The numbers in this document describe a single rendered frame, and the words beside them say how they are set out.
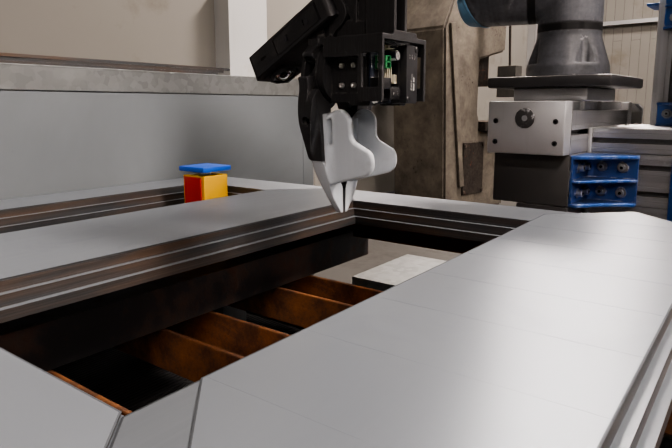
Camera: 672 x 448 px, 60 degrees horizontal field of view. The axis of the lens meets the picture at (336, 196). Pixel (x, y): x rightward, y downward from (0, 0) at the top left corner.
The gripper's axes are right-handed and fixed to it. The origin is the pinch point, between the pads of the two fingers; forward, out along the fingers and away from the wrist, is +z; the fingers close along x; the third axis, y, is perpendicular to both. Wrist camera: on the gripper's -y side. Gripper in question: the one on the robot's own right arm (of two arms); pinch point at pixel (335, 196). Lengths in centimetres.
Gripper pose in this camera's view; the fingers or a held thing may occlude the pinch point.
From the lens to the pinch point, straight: 53.3
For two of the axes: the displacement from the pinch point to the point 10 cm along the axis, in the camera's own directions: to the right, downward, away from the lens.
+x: 6.0, -1.3, 7.9
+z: 0.0, 9.9, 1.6
